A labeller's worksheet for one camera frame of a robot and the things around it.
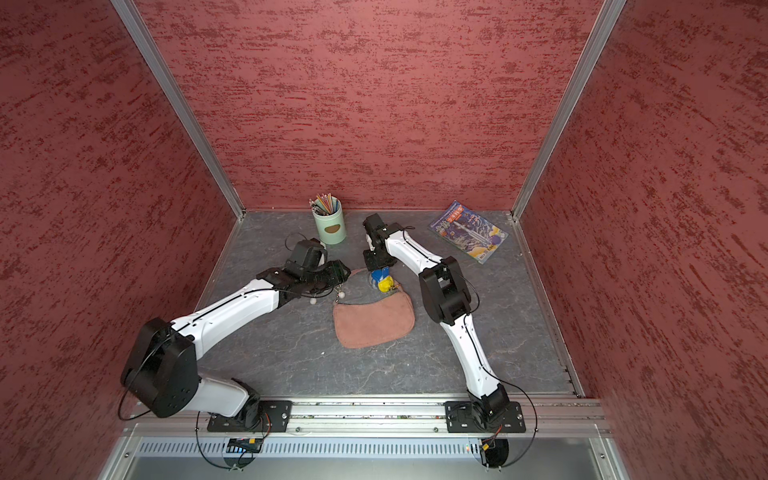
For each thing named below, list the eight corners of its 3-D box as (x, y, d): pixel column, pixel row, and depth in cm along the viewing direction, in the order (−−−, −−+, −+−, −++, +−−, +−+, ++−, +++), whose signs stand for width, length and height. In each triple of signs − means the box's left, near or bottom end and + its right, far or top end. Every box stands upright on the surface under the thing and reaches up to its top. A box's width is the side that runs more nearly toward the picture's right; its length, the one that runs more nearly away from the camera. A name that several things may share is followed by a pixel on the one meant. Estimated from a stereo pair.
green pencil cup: (326, 249, 110) (319, 224, 99) (318, 235, 114) (310, 210, 103) (352, 237, 113) (348, 213, 103) (343, 224, 118) (338, 199, 107)
